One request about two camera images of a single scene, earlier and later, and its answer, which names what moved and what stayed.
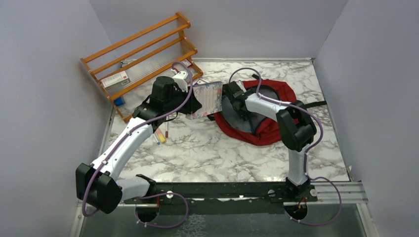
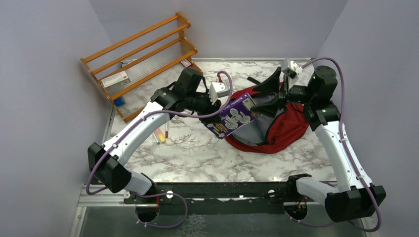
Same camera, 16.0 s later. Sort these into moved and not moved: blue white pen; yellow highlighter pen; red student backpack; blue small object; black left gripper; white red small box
Moved: red student backpack; black left gripper
Not moved: white red small box; yellow highlighter pen; blue white pen; blue small object
